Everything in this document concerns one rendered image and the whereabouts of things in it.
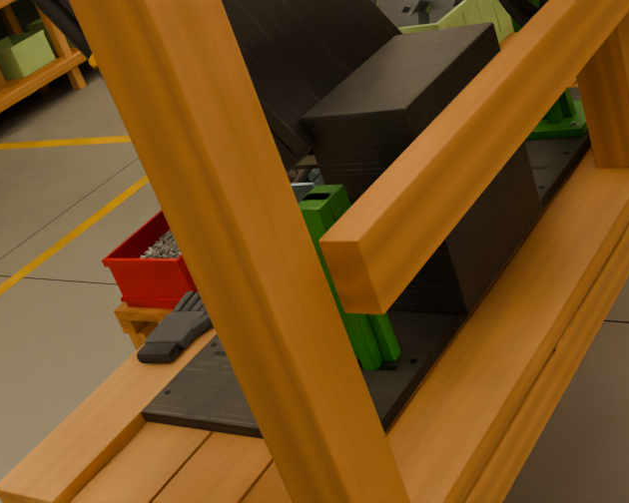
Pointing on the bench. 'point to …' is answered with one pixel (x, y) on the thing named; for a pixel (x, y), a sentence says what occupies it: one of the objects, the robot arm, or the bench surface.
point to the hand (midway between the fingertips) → (296, 172)
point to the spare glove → (176, 330)
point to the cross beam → (460, 154)
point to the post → (288, 224)
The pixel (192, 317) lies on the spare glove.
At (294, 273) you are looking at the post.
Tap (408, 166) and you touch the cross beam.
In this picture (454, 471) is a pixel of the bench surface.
